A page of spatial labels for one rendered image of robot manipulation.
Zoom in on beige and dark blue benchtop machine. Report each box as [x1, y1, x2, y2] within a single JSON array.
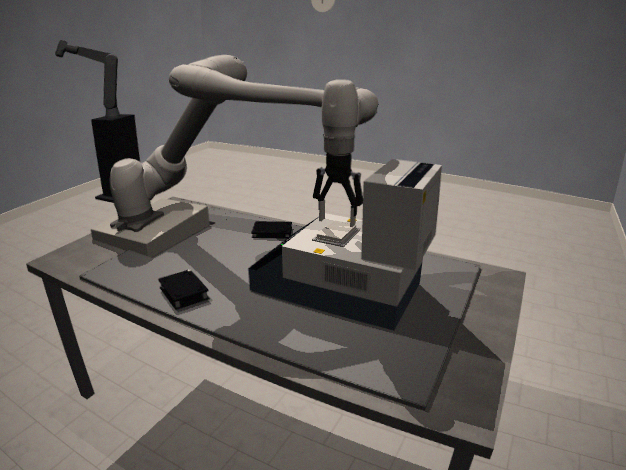
[[248, 159, 442, 330]]

